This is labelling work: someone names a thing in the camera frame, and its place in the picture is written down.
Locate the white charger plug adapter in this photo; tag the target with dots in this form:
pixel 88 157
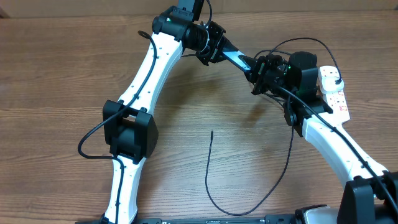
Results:
pixel 329 85

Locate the Galaxy smartphone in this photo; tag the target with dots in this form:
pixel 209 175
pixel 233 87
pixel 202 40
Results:
pixel 235 58

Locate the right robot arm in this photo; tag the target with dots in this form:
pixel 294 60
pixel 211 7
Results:
pixel 370 190

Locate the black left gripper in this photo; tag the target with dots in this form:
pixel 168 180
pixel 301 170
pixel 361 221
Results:
pixel 215 55

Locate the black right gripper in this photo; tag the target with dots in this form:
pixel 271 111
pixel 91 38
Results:
pixel 263 64

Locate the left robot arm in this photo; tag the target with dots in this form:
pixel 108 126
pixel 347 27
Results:
pixel 129 125

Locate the white power strip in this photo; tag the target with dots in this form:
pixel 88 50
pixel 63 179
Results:
pixel 336 101

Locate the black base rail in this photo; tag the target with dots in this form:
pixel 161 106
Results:
pixel 268 219

